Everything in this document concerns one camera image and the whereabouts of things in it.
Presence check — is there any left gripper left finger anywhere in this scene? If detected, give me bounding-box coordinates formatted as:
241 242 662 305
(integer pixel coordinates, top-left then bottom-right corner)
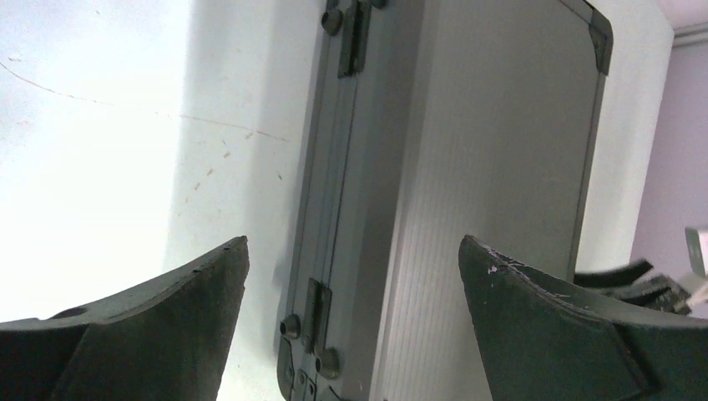
1 236 250 400

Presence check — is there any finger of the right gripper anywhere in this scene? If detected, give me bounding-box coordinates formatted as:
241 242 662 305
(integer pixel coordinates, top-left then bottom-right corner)
573 259 692 316

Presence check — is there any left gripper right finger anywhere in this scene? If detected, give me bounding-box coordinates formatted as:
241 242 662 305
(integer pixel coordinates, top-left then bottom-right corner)
458 236 707 400

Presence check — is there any black poker set case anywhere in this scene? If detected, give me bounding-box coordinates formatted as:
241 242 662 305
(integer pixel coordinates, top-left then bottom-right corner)
277 1 613 400

